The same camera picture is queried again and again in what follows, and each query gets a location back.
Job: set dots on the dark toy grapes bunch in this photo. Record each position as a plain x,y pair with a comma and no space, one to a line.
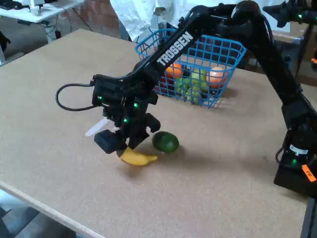
165,84

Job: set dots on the grey metal workbench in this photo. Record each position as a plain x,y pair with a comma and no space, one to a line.
289,37

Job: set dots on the long white tape strip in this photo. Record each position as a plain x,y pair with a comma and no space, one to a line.
95,129

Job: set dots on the person's hand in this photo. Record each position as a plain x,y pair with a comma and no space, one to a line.
159,10

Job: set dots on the white table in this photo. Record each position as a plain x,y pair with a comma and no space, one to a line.
37,16

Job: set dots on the pale green toy apple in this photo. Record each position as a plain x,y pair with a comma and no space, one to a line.
199,77

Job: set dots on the round dark green toy fruit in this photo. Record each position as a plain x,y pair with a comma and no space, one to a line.
165,141

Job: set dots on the toy orange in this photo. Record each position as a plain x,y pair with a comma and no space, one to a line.
174,70

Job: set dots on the small black camera box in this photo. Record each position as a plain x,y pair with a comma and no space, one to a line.
106,83

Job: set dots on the orange-red toy pomegranate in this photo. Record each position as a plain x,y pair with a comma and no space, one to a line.
217,77

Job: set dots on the green toy grapes bunch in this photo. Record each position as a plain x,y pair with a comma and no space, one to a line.
189,93

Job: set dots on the person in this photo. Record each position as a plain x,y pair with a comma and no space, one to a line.
133,15

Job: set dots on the orange label tag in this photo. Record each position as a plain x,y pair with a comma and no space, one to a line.
309,173

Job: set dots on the yellow toy banana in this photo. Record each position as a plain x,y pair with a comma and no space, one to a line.
138,158

